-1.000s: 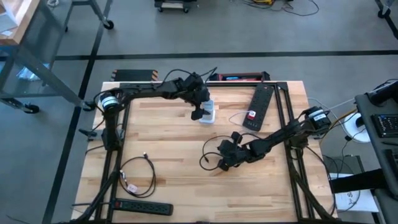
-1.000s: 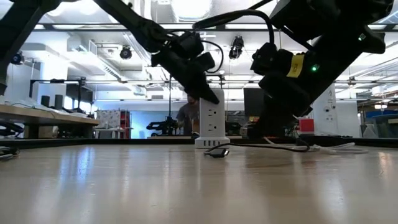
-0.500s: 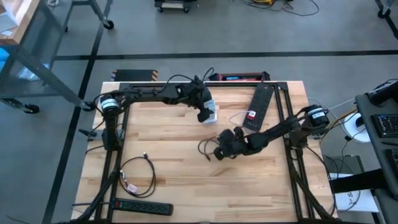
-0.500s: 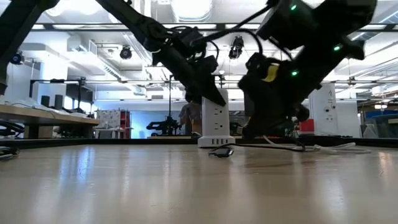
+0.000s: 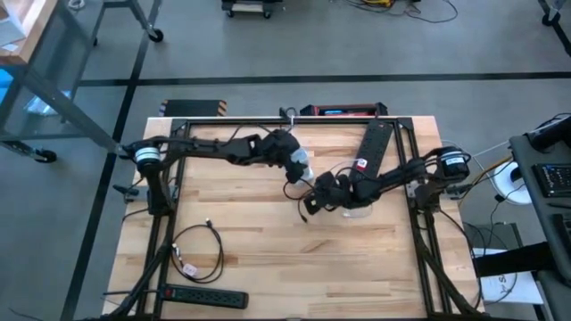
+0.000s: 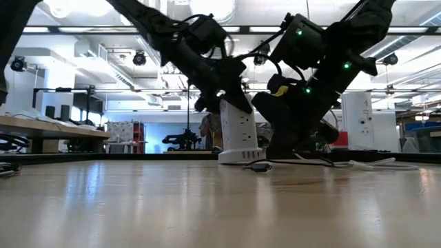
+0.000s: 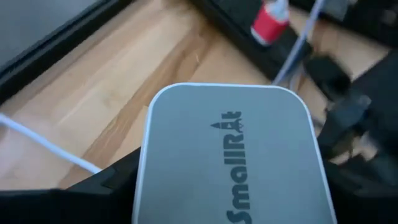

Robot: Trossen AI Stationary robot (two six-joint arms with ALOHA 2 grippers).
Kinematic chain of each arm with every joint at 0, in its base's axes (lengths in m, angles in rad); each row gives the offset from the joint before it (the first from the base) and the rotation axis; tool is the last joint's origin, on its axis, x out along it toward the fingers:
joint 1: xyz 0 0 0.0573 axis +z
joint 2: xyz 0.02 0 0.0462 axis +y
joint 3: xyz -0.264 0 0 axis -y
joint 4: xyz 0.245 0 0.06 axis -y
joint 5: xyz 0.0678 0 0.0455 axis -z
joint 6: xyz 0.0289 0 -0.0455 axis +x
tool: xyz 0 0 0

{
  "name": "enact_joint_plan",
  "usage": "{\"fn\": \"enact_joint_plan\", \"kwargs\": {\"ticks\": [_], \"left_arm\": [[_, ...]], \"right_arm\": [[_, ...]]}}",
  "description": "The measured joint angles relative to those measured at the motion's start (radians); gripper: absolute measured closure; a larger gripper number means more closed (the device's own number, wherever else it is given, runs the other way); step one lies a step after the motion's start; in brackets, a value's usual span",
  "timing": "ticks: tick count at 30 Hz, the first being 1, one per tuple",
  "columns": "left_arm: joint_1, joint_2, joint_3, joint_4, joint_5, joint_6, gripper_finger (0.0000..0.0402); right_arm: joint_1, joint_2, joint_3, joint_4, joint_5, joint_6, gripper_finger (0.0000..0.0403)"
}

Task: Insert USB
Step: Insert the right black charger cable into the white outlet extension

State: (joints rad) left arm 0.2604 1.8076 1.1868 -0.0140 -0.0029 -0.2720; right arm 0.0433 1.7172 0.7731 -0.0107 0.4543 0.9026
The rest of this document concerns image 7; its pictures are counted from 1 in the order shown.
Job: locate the white power strip tower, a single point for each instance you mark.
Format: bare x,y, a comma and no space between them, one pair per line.
199,161

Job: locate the white power adapter red face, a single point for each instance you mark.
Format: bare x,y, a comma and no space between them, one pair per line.
267,26

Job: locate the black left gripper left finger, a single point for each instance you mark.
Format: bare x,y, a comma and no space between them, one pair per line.
62,205

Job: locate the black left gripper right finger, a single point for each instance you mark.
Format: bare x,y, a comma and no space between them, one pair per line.
367,205

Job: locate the black table edge rail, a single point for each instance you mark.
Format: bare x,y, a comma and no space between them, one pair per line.
46,53

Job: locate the black base platform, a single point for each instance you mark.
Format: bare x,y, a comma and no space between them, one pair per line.
236,28

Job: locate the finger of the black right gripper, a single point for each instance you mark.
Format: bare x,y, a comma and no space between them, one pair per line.
345,124
329,77

